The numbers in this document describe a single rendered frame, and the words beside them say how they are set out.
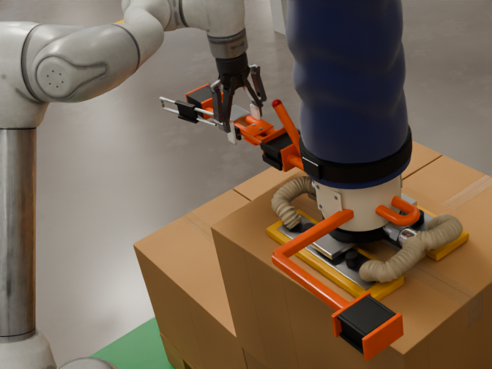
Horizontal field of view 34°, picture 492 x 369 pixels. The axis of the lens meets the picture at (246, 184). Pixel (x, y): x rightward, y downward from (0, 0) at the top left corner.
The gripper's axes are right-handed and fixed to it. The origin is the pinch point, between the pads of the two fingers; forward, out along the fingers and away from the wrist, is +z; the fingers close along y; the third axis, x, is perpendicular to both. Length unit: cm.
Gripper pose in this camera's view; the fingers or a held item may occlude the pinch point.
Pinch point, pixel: (244, 126)
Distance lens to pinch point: 197.4
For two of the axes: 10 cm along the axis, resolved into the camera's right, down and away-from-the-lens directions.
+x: -5.7, -3.9, 7.3
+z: 1.6, 8.1, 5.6
